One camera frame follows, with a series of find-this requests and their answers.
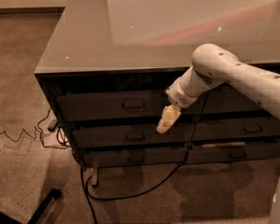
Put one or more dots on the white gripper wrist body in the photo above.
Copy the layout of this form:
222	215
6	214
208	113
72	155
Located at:
181	96

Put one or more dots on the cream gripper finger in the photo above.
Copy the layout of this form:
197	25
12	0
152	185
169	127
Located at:
169	116

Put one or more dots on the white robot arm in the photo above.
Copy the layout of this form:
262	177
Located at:
211	65

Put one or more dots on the grey drawer cabinet counter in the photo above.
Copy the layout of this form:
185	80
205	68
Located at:
145	45

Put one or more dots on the black power adapter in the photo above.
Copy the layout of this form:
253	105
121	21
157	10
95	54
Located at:
53	124

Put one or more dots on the black metal stand leg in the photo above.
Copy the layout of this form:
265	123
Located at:
54	194

